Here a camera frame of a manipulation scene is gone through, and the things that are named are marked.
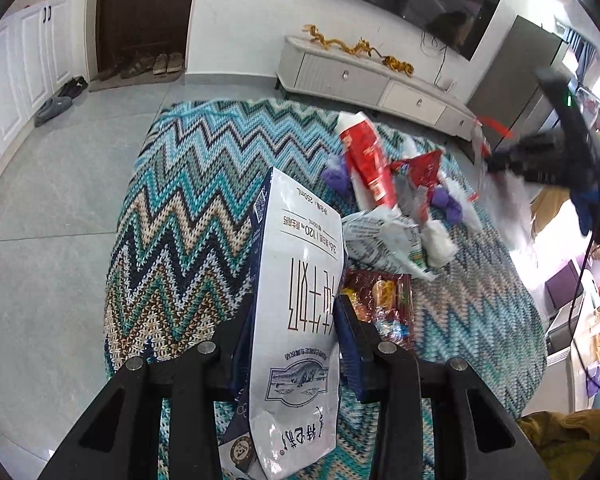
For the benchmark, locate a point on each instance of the golden tiger ornament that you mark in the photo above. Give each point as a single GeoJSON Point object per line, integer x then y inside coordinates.
{"type": "Point", "coordinates": [399, 65]}

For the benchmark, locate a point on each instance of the white shoe cabinet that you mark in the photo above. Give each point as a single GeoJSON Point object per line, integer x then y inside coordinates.
{"type": "Point", "coordinates": [30, 60]}

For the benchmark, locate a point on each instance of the person's olive clothing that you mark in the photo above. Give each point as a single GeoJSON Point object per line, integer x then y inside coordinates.
{"type": "Point", "coordinates": [565, 445]}

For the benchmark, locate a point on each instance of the beige shoe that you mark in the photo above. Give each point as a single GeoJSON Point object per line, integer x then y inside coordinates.
{"type": "Point", "coordinates": [160, 63]}
{"type": "Point", "coordinates": [175, 62]}

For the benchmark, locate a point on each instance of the zigzag knitted blanket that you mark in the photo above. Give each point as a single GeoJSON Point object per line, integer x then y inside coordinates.
{"type": "Point", "coordinates": [190, 185]}

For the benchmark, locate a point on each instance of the black shoes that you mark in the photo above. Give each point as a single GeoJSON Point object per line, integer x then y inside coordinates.
{"type": "Point", "coordinates": [74, 86]}

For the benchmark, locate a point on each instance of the brown sandal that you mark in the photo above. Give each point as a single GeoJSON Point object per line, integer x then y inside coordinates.
{"type": "Point", "coordinates": [137, 66]}

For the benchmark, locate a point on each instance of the red and white tube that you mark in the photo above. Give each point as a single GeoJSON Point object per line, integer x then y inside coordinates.
{"type": "Point", "coordinates": [367, 160]}

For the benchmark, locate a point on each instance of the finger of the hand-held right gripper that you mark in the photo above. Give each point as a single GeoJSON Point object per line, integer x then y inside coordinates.
{"type": "Point", "coordinates": [507, 154]}
{"type": "Point", "coordinates": [514, 170]}

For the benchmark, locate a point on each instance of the white printed plastic bag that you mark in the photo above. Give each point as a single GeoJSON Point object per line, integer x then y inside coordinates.
{"type": "Point", "coordinates": [380, 240]}

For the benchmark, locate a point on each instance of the grey slipper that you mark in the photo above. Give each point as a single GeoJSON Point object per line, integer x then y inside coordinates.
{"type": "Point", "coordinates": [52, 110]}

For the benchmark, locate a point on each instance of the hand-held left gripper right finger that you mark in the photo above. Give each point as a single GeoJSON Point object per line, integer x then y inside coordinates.
{"type": "Point", "coordinates": [352, 340]}

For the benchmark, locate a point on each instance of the blue curtain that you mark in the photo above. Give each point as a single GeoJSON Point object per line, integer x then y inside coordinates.
{"type": "Point", "coordinates": [582, 50]}

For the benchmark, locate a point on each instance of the brown doormat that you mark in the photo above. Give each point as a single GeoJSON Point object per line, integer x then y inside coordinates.
{"type": "Point", "coordinates": [100, 85]}

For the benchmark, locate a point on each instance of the grey refrigerator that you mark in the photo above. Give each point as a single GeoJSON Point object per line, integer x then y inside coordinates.
{"type": "Point", "coordinates": [520, 70]}

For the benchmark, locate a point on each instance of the dark brown shoe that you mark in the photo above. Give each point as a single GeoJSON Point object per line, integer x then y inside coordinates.
{"type": "Point", "coordinates": [111, 71]}

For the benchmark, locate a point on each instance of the purple box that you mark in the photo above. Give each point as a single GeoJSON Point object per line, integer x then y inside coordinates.
{"type": "Point", "coordinates": [562, 285]}

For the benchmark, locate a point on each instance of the silver foil wrapper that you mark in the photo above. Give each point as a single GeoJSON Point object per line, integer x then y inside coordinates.
{"type": "Point", "coordinates": [410, 197]}

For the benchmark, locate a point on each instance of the white crumpled wrapper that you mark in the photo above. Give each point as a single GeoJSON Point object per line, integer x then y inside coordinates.
{"type": "Point", "coordinates": [440, 245]}

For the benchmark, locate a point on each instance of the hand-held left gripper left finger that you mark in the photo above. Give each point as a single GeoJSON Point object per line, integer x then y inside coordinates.
{"type": "Point", "coordinates": [220, 360]}

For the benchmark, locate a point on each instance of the golden dragon ornament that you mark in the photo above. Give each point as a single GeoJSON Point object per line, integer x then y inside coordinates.
{"type": "Point", "coordinates": [340, 46]}

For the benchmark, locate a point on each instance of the grey white television cabinet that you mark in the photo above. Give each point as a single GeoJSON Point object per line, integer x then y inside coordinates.
{"type": "Point", "coordinates": [345, 77]}

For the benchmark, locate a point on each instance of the person's right hand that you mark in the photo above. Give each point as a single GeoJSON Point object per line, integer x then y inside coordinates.
{"type": "Point", "coordinates": [590, 205]}

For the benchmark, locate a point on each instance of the purple wrapper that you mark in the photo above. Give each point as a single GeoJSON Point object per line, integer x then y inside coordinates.
{"type": "Point", "coordinates": [337, 177]}
{"type": "Point", "coordinates": [447, 205]}

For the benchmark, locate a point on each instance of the dark brown door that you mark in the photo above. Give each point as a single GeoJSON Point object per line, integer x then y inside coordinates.
{"type": "Point", "coordinates": [145, 5]}

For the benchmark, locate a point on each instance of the white blue milk carton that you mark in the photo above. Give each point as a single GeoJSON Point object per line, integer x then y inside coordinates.
{"type": "Point", "coordinates": [295, 310]}

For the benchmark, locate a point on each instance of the red snack wrapper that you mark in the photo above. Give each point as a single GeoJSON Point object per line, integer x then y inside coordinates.
{"type": "Point", "coordinates": [422, 167]}

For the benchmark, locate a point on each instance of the clear plastic bag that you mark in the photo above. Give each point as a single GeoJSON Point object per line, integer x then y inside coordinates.
{"type": "Point", "coordinates": [481, 145]}

